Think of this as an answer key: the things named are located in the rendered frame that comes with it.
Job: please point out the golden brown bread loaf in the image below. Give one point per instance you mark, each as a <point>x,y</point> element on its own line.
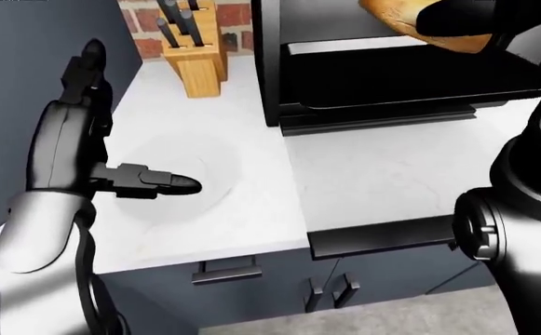
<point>391,15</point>

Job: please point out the black toaster oven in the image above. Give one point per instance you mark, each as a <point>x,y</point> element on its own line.
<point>270,63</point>

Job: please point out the white round plate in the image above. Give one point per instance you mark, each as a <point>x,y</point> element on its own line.
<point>219,167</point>

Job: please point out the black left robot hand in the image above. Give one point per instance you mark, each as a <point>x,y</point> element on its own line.
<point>67,146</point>

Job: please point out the dark blue base cabinet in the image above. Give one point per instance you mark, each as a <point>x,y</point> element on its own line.
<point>274,296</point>

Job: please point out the black oven tray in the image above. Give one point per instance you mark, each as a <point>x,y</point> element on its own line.
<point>391,80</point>

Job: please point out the wall power outlet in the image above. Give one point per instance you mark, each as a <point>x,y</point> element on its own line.
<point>229,42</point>

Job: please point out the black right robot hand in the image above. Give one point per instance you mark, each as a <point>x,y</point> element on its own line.
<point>475,17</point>

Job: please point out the black appliance top panel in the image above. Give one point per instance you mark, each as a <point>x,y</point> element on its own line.
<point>382,240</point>

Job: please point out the wooden knife block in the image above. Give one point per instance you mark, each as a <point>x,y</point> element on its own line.
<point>200,70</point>

